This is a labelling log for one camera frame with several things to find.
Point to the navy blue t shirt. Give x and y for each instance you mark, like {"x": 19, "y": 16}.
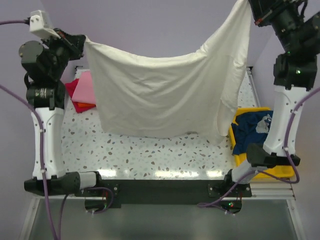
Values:
{"x": 250, "y": 128}

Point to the yellow plastic tray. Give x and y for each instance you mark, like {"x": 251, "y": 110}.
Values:
{"x": 278, "y": 171}

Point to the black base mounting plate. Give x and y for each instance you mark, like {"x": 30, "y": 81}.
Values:
{"x": 156, "y": 192}

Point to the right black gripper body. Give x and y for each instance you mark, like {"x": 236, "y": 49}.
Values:
{"x": 282, "y": 14}

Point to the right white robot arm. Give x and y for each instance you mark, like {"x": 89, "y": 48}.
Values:
{"x": 294, "y": 74}

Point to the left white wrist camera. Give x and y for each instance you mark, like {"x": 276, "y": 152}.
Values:
{"x": 40, "y": 25}

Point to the red folded t shirt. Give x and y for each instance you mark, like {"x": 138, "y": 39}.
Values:
{"x": 71, "y": 87}

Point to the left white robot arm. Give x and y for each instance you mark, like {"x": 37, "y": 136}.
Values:
{"x": 45, "y": 63}

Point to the pink folded t shirt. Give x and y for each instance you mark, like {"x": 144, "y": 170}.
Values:
{"x": 84, "y": 90}

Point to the cream t shirt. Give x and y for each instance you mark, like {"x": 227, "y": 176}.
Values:
{"x": 171, "y": 96}

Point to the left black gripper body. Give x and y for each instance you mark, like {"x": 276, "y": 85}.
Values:
{"x": 63, "y": 50}

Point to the aluminium frame rail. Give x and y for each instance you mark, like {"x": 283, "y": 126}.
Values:
{"x": 280, "y": 217}

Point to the orange folded t shirt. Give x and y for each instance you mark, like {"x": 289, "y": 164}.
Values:
{"x": 82, "y": 107}

